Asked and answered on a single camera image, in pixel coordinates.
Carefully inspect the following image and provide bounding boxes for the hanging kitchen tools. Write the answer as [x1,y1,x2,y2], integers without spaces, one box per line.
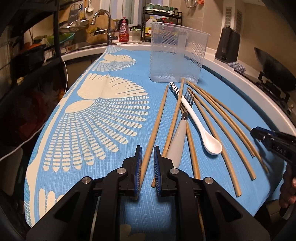
[185,0,205,8]

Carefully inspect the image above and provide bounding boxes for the chrome kitchen faucet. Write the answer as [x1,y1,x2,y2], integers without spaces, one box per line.
[87,9,117,45]

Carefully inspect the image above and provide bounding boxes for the white ceramic striped spoon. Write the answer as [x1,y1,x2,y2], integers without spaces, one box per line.
[169,82,223,156]

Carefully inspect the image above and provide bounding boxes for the metal fork grey handle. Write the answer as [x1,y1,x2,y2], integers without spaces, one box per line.
[165,91,196,168]

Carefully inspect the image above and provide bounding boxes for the black shelving rack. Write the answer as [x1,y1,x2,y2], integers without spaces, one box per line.
[0,0,68,77]

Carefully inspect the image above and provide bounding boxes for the black spice rack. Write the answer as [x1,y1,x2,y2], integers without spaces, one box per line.
[140,4,183,42]

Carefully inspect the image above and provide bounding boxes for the black wok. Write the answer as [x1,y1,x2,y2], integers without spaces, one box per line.
[254,47,295,91]

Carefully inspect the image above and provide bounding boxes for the clear plastic utensil container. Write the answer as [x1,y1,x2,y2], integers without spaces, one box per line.
[149,23,210,83]

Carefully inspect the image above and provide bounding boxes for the red dish soap bottle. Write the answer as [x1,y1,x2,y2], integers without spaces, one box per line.
[118,17,129,43]

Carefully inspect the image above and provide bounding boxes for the glass jar green lid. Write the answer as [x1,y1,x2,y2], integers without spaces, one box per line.
[131,27,141,41]

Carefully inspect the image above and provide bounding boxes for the black electric kettle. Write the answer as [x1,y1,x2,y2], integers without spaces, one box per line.
[215,26,240,63]

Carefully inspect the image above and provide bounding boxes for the blue white dish cloth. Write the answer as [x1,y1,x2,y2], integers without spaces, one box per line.
[228,62,246,74]

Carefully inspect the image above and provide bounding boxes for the yellow oil jug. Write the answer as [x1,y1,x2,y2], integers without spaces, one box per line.
[144,16,154,42]

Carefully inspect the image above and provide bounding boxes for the blue patterned table mat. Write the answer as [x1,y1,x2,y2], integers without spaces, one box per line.
[24,46,285,240]

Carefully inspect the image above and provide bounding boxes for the person's right hand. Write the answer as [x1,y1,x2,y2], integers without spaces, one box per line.
[279,164,295,208]

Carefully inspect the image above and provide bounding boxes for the wooden chopstick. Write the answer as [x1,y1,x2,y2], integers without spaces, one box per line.
[187,81,269,180]
[187,87,257,181]
[140,85,169,187]
[180,108,201,180]
[150,77,186,188]
[186,87,242,198]

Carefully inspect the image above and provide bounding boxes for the black gas stove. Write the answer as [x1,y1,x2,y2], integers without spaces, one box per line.
[244,71,295,118]

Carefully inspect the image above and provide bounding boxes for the wooden cutting board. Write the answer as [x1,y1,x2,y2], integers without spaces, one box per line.
[86,15,109,45]

